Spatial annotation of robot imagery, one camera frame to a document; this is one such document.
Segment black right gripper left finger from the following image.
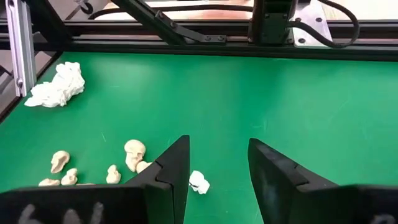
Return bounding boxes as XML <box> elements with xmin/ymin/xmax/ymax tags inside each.
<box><xmin>0</xmin><ymin>134</ymin><xmax>191</xmax><ymax>224</ymax></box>

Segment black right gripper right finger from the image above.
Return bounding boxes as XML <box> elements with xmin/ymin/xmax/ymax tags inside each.
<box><xmin>248</xmin><ymin>138</ymin><xmax>398</xmax><ymax>224</ymax></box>

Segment small white skeleton figure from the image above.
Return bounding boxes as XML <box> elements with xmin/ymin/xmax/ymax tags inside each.
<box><xmin>188</xmin><ymin>169</ymin><xmax>211</xmax><ymax>195</ymax></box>

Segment crumpled white tissue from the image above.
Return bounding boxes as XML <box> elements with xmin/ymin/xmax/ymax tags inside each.
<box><xmin>24</xmin><ymin>61</ymin><xmax>86</xmax><ymax>108</ymax></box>

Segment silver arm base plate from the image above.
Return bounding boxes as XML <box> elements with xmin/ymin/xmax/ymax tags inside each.
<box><xmin>290</xmin><ymin>0</ymin><xmax>333</xmax><ymax>49</ymax></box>

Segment black diagonal frame brace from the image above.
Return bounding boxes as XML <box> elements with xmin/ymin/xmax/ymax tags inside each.
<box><xmin>110</xmin><ymin>0</ymin><xmax>228</xmax><ymax>46</ymax></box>

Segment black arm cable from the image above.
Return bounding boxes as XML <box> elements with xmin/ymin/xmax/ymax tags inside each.
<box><xmin>88</xmin><ymin>3</ymin><xmax>254</xmax><ymax>20</ymax></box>
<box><xmin>287</xmin><ymin>0</ymin><xmax>361</xmax><ymax>50</ymax></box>

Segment silver aluminium post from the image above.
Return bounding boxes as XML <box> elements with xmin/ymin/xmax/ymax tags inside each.
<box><xmin>5</xmin><ymin>0</ymin><xmax>37</xmax><ymax>98</ymax></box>

